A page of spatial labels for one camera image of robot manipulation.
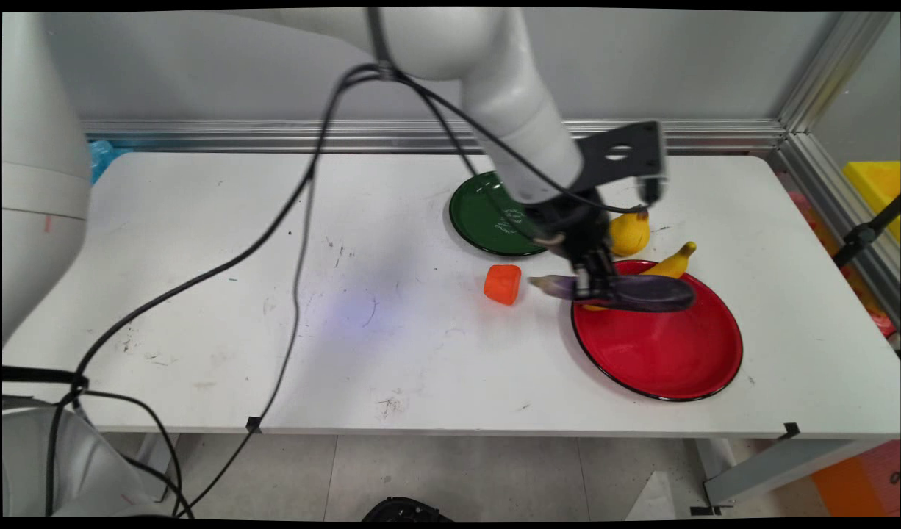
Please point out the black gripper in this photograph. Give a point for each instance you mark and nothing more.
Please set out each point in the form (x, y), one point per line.
(568, 224)

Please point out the purple eggplant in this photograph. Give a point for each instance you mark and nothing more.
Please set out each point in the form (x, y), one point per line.
(652, 294)

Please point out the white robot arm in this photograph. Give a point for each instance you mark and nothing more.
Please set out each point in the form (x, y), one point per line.
(509, 95)

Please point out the yellow pear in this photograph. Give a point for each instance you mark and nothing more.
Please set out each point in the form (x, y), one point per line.
(631, 235)

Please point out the yellow banana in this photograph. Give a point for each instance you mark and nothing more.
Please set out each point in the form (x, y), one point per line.
(672, 264)

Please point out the orange carrot chunk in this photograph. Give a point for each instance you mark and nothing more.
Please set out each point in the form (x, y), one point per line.
(503, 285)

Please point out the red enamel plate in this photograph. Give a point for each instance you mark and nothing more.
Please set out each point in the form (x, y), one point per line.
(656, 353)

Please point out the green enamel plate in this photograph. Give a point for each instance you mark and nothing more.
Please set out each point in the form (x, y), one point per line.
(480, 213)

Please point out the white triangular sheet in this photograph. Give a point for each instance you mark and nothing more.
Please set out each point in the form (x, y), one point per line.
(656, 503)

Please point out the black tape mark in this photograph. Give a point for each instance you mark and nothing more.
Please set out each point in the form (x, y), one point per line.
(791, 430)
(253, 424)

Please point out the grey table leg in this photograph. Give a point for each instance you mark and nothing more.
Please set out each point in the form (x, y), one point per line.
(781, 466)

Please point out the yellow plastic box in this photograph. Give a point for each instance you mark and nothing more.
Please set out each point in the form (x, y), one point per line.
(875, 184)

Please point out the black round floor object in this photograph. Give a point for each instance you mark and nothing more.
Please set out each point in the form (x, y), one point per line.
(406, 510)

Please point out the orange floor box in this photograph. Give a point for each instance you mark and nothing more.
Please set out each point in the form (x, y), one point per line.
(858, 485)

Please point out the white table leg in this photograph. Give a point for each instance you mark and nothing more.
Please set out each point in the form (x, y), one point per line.
(151, 448)

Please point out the blue bubble wrap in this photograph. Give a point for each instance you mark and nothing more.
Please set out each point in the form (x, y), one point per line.
(101, 158)

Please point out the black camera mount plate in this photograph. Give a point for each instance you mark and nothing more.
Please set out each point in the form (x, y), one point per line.
(627, 173)

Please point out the aluminium frame rail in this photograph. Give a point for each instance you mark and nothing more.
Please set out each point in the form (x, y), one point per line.
(840, 209)
(715, 136)

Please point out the aluminium frame post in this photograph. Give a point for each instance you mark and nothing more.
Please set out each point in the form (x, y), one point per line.
(833, 70)

